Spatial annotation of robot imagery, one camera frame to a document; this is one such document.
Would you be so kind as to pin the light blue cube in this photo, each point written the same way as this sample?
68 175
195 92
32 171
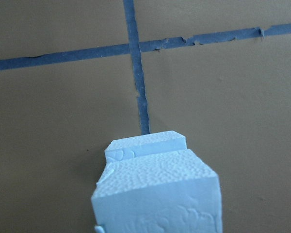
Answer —
173 192
132 147

